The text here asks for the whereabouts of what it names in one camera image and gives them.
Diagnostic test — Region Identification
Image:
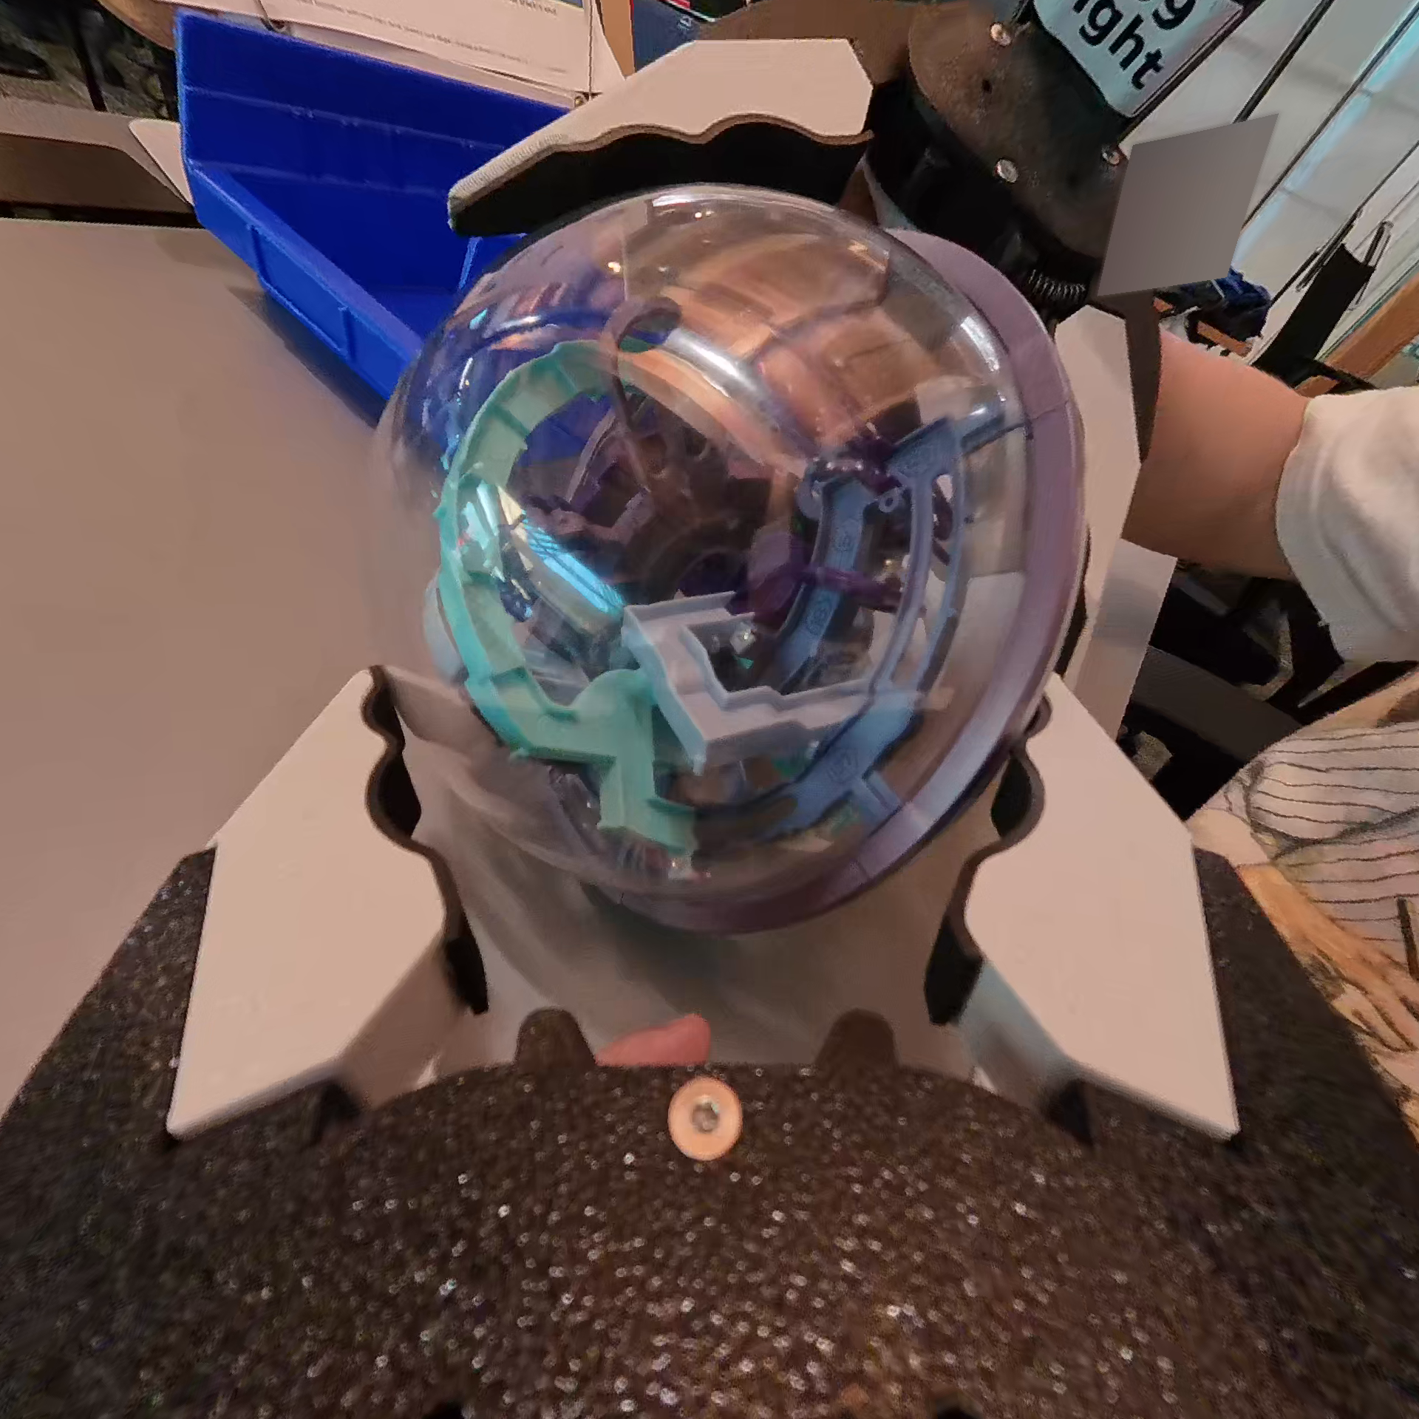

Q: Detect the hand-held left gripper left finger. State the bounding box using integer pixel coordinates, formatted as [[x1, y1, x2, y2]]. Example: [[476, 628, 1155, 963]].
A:
[[165, 666, 491, 1142]]

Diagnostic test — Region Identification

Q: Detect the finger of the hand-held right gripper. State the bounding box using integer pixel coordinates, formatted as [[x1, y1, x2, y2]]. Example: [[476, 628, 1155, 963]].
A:
[[446, 39, 893, 240], [1052, 139, 1179, 738]]

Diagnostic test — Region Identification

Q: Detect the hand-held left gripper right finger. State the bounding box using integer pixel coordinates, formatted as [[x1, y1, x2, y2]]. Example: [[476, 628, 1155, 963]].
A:
[[925, 676, 1241, 1142]]

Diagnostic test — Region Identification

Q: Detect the clear plastic maze ball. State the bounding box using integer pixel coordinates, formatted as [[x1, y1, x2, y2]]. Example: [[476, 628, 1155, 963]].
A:
[[381, 186, 1093, 938]]

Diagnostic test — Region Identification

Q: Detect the person's right forearm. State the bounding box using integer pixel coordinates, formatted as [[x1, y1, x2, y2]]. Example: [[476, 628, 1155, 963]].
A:
[[1152, 326, 1314, 583]]

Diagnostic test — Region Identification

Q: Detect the person's left hand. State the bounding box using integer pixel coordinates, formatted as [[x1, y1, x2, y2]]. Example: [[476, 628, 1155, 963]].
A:
[[596, 1014, 713, 1068]]

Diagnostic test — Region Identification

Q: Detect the instruction sheet on cardboard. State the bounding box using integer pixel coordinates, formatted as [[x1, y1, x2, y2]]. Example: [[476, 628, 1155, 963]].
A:
[[581, 0, 777, 73]]

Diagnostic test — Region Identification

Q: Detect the black office chair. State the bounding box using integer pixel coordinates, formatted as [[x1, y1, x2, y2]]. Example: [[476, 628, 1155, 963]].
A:
[[1113, 576, 1348, 823]]

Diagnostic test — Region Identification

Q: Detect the printed instruction sheet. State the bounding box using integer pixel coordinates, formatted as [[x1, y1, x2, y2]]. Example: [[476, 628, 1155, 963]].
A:
[[255, 0, 604, 95]]

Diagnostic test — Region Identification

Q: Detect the white printed t-shirt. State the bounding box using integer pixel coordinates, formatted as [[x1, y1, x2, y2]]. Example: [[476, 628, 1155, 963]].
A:
[[1186, 382, 1419, 1122]]

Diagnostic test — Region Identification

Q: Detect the blue plastic bin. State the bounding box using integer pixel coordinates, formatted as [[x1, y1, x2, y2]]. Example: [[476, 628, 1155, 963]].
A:
[[170, 8, 577, 427]]

